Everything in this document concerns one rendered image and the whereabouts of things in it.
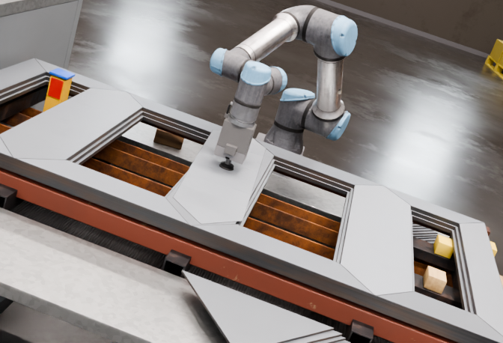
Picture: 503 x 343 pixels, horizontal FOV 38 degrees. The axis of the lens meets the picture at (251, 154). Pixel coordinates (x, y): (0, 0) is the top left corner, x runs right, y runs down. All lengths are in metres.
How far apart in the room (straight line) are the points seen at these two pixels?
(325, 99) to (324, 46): 0.25
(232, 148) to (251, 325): 0.61
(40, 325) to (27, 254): 1.09
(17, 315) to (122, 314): 1.24
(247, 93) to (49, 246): 0.65
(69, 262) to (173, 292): 0.23
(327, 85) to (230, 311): 1.13
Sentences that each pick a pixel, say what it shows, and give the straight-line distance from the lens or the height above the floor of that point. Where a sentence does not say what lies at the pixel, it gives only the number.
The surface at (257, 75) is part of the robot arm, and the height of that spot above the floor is 1.15.
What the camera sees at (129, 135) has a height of 0.68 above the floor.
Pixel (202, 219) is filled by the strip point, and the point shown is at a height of 0.85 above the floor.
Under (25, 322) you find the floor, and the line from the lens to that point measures 2.69.
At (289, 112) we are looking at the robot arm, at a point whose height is 0.88.
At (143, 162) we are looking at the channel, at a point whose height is 0.72.
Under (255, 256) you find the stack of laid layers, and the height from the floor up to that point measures 0.83.
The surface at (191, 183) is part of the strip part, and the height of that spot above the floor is 0.85.
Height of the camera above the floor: 1.60
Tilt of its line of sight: 20 degrees down
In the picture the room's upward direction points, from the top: 18 degrees clockwise
